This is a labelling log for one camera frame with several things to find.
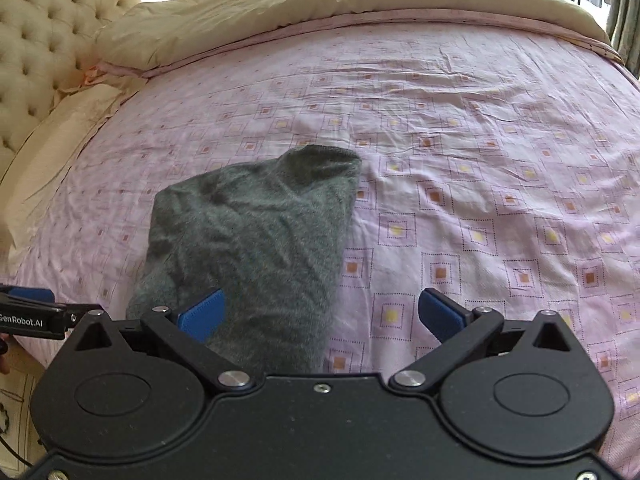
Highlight beige pillow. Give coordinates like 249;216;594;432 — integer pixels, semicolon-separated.
1;84;129;258

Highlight black cable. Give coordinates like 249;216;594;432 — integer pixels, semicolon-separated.
0;398;34;466

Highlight beige folded duvet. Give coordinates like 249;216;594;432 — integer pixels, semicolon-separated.
96;0;619;74

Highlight pink patterned bed sheet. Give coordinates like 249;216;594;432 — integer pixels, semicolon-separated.
13;11;639;476

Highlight beige tufted headboard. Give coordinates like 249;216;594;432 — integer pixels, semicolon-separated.
1;0;140;171

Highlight grey argyle knit sweater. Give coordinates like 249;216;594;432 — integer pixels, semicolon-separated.
126;144;361;375

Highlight green striped curtain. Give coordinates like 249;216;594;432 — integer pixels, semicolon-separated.
606;0;640;77

